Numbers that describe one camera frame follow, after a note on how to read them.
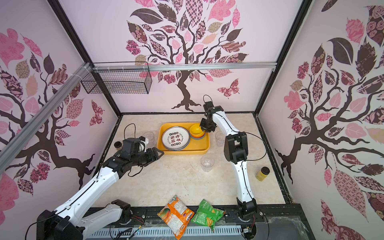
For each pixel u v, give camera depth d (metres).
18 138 0.53
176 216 0.71
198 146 1.01
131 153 0.60
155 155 0.70
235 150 0.62
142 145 0.63
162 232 0.70
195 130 1.04
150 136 1.01
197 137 1.00
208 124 0.87
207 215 0.69
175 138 1.02
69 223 0.39
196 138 1.01
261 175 0.80
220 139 1.02
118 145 0.94
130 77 0.95
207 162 0.92
